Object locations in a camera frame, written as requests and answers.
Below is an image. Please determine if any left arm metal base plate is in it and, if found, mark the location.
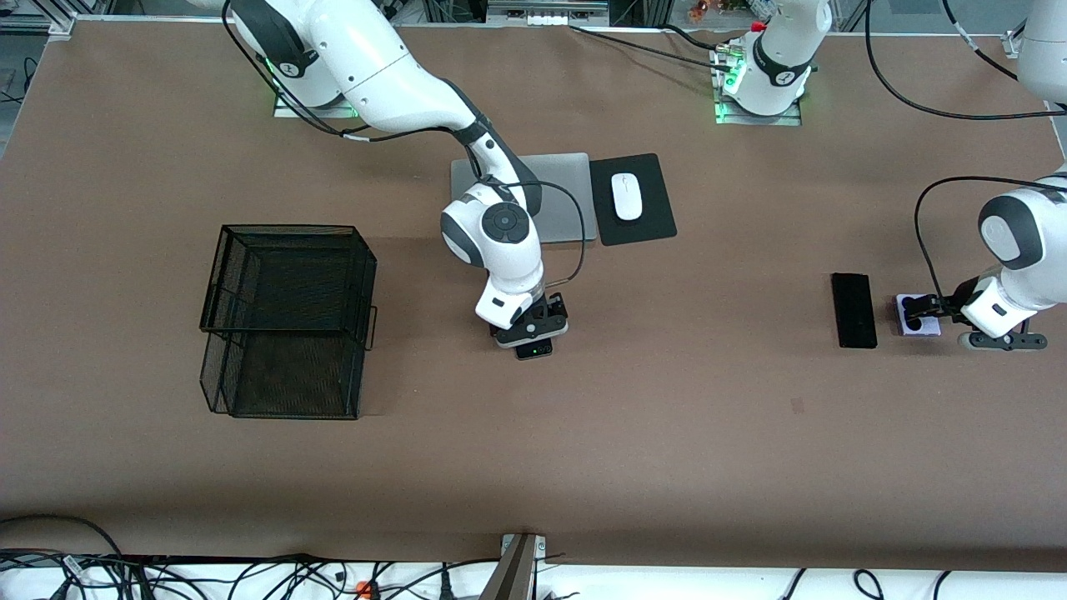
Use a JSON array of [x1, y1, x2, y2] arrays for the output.
[[715, 98, 804, 128]]

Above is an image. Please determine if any thick black looped cable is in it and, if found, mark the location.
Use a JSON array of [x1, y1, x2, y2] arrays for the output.
[[0, 514, 126, 600]]

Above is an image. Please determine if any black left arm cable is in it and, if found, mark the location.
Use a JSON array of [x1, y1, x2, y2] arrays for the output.
[[865, 0, 1067, 311]]

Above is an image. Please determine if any silver closed laptop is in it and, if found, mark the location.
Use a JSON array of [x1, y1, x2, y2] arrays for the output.
[[450, 152, 599, 249]]

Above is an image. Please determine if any white computer mouse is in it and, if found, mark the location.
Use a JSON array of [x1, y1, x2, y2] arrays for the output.
[[611, 172, 644, 222]]

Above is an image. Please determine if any grey power strip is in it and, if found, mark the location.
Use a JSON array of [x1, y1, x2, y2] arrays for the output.
[[486, 0, 611, 26]]

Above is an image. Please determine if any long black smartphone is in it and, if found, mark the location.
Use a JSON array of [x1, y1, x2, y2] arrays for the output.
[[830, 272, 879, 350]]

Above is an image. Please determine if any black mouse pad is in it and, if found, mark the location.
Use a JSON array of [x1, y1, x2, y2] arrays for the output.
[[589, 152, 678, 248]]

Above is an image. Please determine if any long black table cable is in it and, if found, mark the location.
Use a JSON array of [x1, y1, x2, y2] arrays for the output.
[[569, 24, 728, 69]]

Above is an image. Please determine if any grey metal camera bracket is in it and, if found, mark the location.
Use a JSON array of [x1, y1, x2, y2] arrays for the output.
[[478, 532, 549, 600]]

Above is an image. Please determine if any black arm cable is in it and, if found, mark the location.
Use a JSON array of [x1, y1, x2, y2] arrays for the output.
[[865, 0, 1067, 311], [221, 0, 587, 293]]

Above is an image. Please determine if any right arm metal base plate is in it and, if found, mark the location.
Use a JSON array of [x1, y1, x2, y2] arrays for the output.
[[273, 82, 361, 119]]

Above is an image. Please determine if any short black table cable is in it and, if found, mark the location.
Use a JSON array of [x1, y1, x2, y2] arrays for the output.
[[663, 23, 726, 51]]

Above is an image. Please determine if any lilac flip phone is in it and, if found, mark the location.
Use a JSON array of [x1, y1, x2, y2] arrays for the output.
[[894, 293, 943, 338]]

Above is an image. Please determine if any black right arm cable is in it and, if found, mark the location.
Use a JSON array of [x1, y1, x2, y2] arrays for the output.
[[221, 0, 587, 293]]

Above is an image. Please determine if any black wire mesh basket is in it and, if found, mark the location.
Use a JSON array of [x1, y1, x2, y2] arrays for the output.
[[198, 223, 378, 420]]

